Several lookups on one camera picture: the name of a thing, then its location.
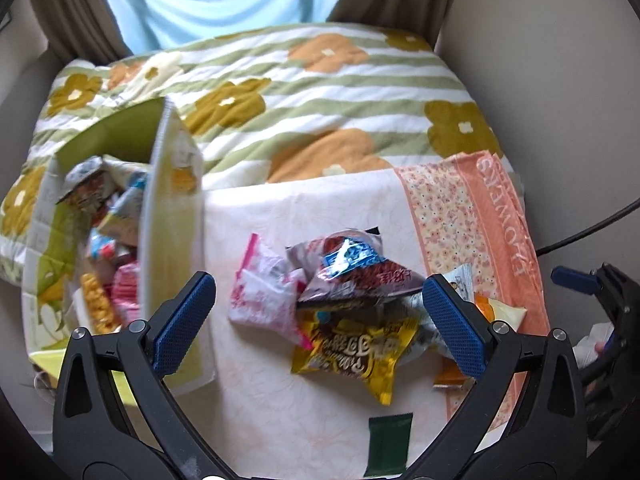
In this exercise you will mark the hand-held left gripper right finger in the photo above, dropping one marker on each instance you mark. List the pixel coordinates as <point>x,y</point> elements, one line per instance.
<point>455,330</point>

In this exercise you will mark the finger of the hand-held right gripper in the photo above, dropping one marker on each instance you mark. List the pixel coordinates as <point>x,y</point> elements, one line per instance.
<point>575,278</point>

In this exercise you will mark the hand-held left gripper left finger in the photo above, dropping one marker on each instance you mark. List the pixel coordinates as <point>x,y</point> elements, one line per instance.
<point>182,325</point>

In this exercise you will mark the white printed snack packet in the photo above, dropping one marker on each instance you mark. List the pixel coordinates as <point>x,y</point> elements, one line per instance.
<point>425,332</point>

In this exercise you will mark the orange snack packet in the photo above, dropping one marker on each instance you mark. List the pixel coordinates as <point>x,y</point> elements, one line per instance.
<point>449,376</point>

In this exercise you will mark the cream snack packet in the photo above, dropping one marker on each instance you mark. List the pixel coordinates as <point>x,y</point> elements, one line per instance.
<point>505,314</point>

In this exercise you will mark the bright pink snack packet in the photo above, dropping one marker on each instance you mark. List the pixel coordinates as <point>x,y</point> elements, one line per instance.
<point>126,291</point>

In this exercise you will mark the yellow-green cardboard box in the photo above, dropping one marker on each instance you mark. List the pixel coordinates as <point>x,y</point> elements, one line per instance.
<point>172,240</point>

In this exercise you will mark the dark red snack packet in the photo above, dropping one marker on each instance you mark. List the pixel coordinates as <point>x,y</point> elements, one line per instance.
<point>385,280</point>

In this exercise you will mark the waffle snack packet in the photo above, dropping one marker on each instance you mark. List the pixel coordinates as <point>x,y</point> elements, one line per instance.
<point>97,305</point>

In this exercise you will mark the pink white snack packet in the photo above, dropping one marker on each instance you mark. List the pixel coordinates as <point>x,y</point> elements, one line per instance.
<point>262,289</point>

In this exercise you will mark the yellow snack packet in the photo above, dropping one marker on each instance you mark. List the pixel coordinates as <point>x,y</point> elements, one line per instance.
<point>352,356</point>

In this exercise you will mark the white red label snack packet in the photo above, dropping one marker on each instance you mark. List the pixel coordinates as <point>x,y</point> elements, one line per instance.
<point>106,250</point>

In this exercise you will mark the white blue snack packet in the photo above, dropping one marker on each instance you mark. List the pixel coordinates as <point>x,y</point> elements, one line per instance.
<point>125,212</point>

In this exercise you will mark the blue label clear snack packet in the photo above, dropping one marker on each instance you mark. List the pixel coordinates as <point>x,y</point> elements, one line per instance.
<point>345,255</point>

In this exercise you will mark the clear white snack packet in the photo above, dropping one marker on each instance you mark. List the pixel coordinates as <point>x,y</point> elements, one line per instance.
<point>125,169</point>

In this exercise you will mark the silver blue snack packet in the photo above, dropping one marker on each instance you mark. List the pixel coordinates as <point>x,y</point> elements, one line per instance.
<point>82,182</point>

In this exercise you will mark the crumpled white tissue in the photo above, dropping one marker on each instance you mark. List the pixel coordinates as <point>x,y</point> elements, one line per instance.
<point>595,340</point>

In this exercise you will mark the dark green sachet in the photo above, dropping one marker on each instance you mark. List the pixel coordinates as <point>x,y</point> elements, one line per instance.
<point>387,440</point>

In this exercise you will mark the floral tablecloth with peach border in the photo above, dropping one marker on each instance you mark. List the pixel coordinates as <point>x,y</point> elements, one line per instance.
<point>280,410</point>

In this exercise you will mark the floral striped blanket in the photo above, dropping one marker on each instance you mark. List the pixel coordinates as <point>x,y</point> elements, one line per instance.
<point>310,105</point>

